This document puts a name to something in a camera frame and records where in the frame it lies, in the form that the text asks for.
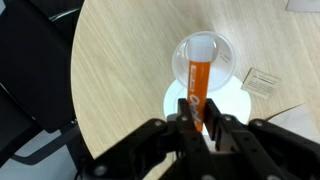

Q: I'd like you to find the white paper plate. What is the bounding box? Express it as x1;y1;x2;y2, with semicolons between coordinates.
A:
162;75;252;136

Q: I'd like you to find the black chair with armrest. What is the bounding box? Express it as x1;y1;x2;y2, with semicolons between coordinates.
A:
0;0;84;168

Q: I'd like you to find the clear plastic cup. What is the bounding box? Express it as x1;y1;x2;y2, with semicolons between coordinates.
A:
171;30;237;93

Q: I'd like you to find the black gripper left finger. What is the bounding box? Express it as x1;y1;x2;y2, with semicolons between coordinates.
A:
79;98;221;180

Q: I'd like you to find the orange glue stick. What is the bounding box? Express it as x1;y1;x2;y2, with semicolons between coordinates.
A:
186;34;215;134

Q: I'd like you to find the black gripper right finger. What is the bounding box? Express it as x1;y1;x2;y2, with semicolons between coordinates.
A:
203;98;320;180

